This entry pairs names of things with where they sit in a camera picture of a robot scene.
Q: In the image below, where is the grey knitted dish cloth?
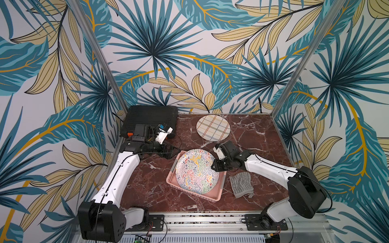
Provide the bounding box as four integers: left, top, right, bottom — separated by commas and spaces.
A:
230, 172, 254, 198

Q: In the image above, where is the colourful squiggle pattern plate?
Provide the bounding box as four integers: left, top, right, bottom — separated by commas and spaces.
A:
175, 149, 219, 195

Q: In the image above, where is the plaid striped white plate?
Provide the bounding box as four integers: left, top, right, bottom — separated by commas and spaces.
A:
196, 115, 231, 142

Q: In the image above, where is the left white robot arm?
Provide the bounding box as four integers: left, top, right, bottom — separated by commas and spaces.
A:
78, 124, 175, 243

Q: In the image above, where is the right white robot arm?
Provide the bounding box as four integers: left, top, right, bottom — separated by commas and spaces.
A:
211, 141, 331, 230

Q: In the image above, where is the pink perforated plastic basket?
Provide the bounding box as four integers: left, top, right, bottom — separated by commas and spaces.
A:
166, 149, 227, 203

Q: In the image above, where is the black plastic tool case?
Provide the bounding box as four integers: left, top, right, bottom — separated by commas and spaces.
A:
120, 105, 178, 138

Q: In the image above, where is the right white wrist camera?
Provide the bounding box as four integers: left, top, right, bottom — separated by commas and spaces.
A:
213, 147, 225, 160

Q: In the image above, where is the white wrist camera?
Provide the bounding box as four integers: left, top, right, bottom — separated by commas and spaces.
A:
213, 147, 225, 160
155, 125, 173, 144

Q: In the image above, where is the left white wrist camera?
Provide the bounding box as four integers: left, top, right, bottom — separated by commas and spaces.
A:
155, 125, 173, 144

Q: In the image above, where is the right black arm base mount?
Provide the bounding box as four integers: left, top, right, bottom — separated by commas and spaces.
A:
241, 214, 288, 232

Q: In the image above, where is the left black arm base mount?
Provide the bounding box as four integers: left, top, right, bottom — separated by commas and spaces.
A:
126, 214, 166, 232

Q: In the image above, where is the left aluminium corner post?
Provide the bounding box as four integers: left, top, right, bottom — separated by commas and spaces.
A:
68, 0, 128, 114

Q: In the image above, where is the aluminium corner post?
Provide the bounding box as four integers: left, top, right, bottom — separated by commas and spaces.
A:
270, 0, 346, 118
68, 0, 128, 114

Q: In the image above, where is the right aluminium corner post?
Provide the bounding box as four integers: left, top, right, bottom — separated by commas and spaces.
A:
270, 0, 346, 118

